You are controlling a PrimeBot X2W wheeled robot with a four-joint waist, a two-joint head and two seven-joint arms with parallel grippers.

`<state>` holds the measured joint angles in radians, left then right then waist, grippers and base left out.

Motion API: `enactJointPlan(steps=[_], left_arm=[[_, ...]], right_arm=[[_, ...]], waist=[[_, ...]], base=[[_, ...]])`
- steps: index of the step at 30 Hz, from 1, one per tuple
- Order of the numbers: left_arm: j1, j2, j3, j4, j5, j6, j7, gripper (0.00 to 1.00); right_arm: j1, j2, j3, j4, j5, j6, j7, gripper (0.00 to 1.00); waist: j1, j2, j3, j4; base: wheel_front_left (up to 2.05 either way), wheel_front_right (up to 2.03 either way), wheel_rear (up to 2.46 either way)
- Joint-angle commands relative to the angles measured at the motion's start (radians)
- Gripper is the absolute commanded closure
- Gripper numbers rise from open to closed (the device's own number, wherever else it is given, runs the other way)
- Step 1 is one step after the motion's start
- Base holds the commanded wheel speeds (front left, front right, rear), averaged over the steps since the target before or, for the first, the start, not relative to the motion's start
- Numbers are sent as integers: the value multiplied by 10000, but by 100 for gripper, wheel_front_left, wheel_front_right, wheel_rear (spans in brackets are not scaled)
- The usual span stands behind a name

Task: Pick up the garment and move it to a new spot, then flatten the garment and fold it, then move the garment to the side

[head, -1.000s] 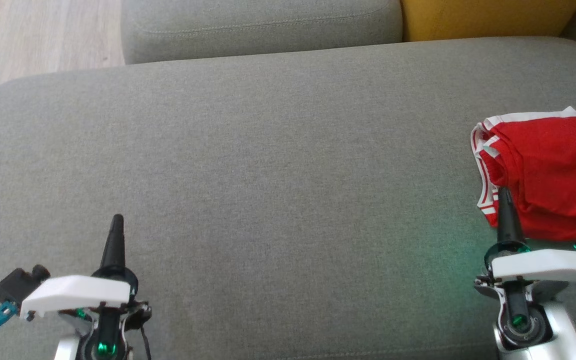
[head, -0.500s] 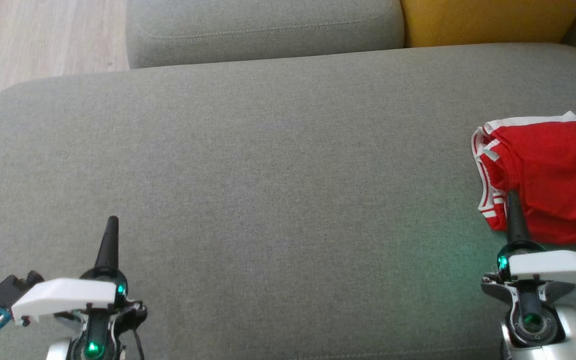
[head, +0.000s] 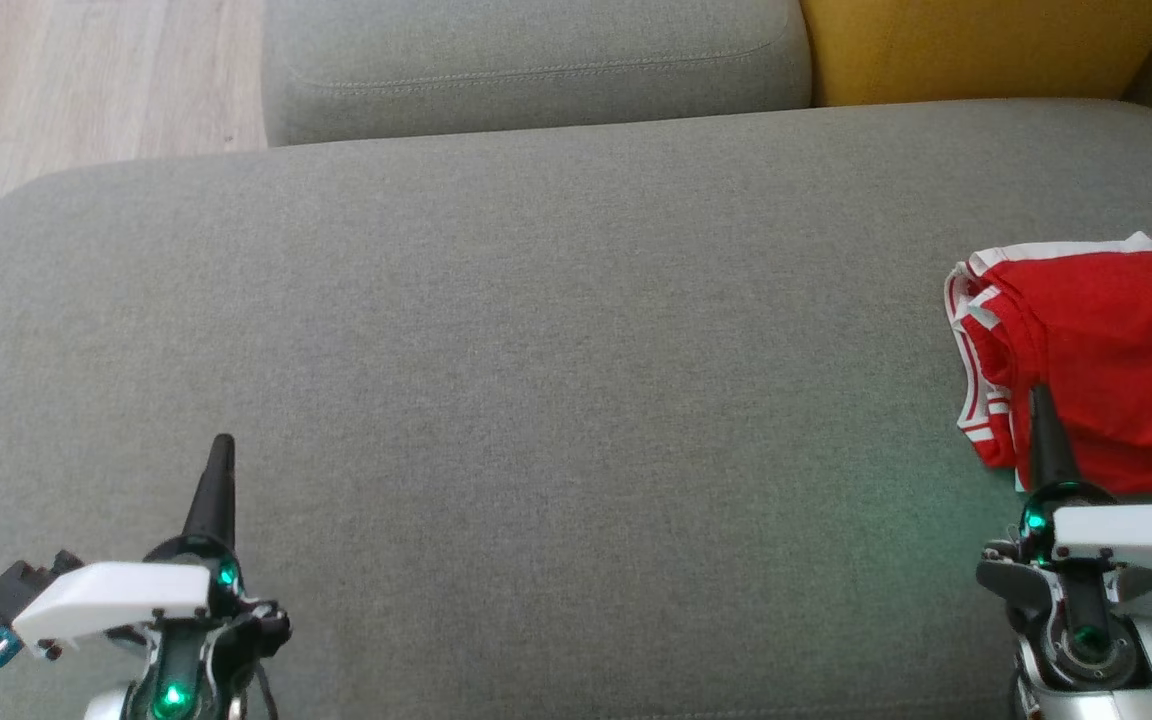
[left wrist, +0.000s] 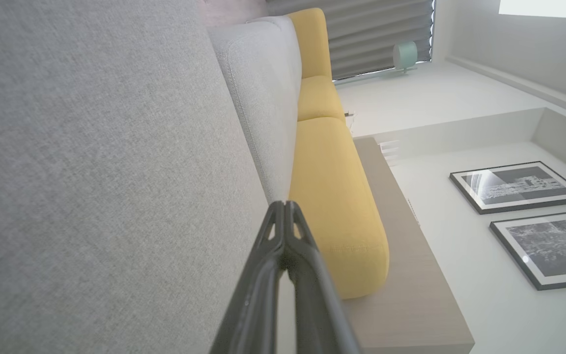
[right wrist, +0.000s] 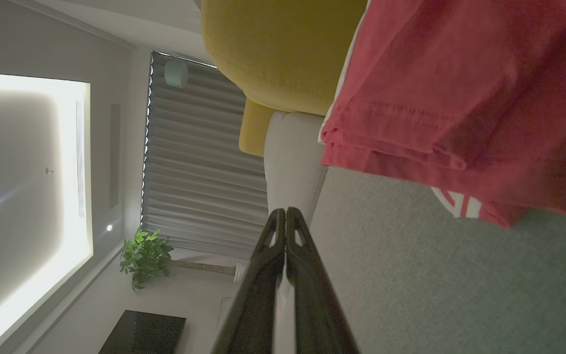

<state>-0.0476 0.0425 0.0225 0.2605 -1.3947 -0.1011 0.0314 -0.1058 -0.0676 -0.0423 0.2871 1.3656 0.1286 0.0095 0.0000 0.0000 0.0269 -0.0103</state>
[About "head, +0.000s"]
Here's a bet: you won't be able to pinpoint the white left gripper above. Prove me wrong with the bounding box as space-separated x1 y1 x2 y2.
10 432 243 653

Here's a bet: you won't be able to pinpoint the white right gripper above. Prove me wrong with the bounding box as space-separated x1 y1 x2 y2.
1020 384 1152 583

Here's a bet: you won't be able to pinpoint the red shorts with white stripe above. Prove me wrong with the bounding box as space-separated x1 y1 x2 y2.
966 231 1152 497

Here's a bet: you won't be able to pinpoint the grey sofa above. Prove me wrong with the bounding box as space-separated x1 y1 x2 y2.
0 97 1152 720

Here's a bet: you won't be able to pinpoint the yellow cushion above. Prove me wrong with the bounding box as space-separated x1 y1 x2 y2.
800 0 1152 109

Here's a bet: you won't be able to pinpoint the grey sofa back cushion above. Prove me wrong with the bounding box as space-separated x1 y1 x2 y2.
261 0 816 149

